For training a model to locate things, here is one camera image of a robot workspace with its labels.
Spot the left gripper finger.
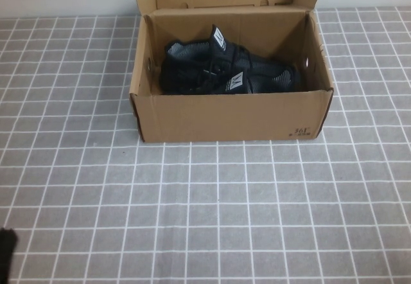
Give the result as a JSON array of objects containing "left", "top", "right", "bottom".
[{"left": 0, "top": 227, "right": 19, "bottom": 284}]

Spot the black mesh sneaker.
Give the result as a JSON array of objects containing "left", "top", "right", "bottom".
[
  {"left": 159, "top": 62, "right": 298, "bottom": 96},
  {"left": 163, "top": 23, "right": 298, "bottom": 79}
]

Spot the brown cardboard shoe box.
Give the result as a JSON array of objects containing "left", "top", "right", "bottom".
[{"left": 130, "top": 0, "right": 335, "bottom": 143}]

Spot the grey checked tablecloth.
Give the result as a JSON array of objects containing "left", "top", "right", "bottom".
[{"left": 0, "top": 6, "right": 411, "bottom": 284}]

